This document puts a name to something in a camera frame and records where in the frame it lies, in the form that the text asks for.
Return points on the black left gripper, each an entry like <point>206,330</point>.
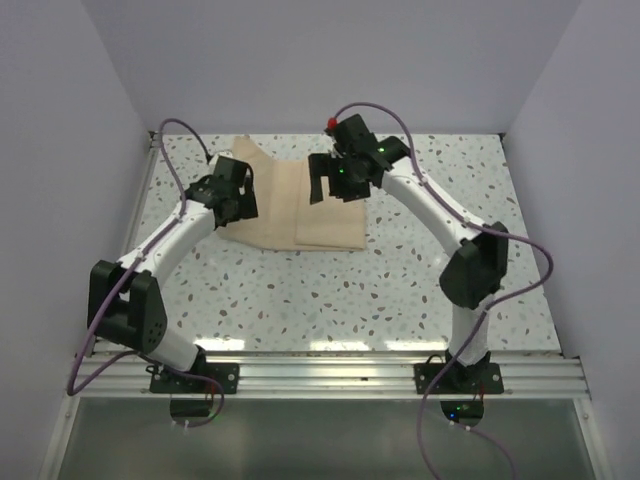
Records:
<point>245,202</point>

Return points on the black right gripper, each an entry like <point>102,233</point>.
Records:
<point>323,164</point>

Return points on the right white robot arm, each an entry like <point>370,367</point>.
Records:
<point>477,253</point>

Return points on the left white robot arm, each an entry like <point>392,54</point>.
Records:
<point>156,258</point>

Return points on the aluminium left side rail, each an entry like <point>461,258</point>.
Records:
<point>142,190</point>

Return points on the aluminium rail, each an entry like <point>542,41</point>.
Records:
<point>396,376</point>
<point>142,190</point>

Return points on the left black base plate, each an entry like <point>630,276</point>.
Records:
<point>208,378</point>

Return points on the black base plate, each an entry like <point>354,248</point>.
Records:
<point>208,378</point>
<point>458,380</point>

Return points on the aluminium front rail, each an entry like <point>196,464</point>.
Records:
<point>396,376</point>

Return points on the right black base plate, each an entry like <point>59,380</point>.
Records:
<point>458,380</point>

